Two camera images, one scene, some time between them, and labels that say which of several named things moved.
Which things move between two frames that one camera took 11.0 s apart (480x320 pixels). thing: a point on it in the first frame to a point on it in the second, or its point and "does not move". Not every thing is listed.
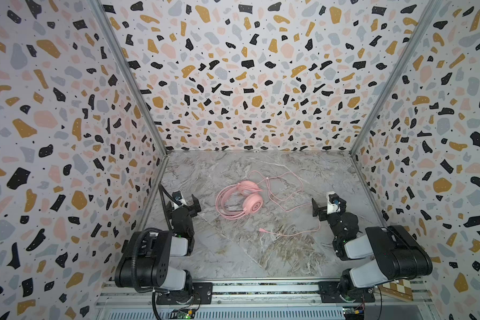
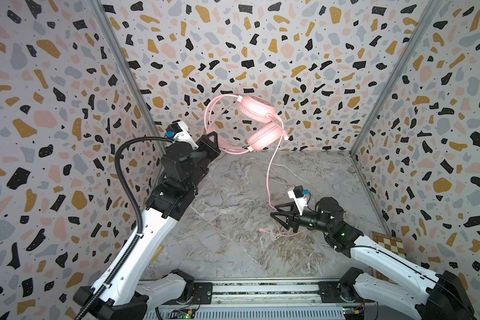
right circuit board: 351,313 does not move
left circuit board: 183,314 does not move
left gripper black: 191,209 to 213,149
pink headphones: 235,201 to 264,137
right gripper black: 326,210 to 294,218
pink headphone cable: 278,177 to 278,229
